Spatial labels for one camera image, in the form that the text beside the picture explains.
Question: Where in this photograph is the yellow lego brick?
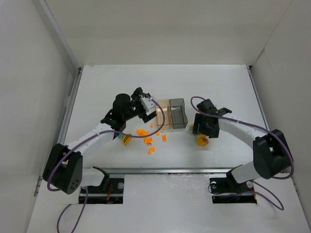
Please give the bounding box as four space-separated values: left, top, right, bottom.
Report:
196 134 209 147

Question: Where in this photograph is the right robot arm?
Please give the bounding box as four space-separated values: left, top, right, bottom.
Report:
192 99 294 194

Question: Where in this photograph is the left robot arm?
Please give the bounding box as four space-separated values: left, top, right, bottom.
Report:
43 87 158 195

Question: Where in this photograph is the orange lego cluster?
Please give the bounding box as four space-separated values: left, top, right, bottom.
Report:
137 129 153 146

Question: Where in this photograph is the amber transparent container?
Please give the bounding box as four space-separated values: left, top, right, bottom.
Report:
156 99 173 130

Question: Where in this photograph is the grey transparent container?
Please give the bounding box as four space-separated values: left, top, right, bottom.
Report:
170 98 188 129

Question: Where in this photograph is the yellow black striped lego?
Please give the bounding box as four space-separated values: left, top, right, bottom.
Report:
120 135 132 146

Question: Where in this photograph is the orange curved lego lower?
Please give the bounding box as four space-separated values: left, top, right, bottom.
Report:
148 148 156 154

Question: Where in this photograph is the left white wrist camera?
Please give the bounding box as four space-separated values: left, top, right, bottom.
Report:
140 96 156 114

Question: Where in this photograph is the aluminium rail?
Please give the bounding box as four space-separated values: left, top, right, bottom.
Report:
104 168 230 174

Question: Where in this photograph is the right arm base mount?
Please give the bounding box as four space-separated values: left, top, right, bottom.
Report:
208 177 257 204

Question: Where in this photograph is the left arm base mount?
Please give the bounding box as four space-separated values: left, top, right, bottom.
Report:
78 177 124 204

